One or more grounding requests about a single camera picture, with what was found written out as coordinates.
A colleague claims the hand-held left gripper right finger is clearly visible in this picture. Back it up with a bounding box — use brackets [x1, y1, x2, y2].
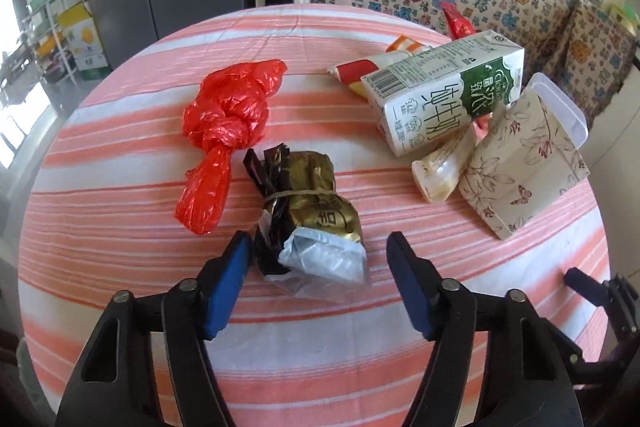
[386, 231, 583, 427]

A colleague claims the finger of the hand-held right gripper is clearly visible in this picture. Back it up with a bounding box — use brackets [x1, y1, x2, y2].
[565, 268, 612, 306]

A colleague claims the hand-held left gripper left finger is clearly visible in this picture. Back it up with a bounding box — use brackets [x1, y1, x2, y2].
[55, 231, 253, 427]

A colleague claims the gold and black foil packet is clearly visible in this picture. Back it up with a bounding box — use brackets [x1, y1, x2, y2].
[243, 144, 370, 299]

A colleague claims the clear plastic wrapped snack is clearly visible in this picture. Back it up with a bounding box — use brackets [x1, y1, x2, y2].
[411, 126, 479, 204]

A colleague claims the floral paper bag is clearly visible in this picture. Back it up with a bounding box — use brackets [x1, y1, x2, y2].
[458, 88, 592, 242]

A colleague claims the knotted red plastic bag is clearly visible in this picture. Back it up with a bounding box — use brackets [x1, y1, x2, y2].
[175, 59, 289, 236]

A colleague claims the white plastic container lid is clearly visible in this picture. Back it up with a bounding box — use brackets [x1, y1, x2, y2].
[520, 73, 589, 150]

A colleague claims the white and green milk carton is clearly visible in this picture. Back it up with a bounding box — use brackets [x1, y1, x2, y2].
[361, 31, 526, 158]

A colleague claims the white and red snack wrapper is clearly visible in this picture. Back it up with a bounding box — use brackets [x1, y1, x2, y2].
[328, 52, 406, 100]

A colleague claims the small printed cloth cover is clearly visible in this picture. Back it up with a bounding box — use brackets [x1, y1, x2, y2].
[541, 0, 640, 134]

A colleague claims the orange and white snack wrapper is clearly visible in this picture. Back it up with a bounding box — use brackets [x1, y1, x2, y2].
[384, 35, 431, 58]

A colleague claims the long red snack wrapper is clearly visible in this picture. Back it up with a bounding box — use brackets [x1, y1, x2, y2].
[441, 1, 476, 41]

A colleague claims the yellow and white cardboard box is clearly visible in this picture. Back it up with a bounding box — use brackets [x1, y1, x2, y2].
[56, 3, 110, 74]

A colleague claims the metal shelf rack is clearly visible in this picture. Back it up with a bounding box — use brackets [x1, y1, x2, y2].
[20, 0, 112, 84]

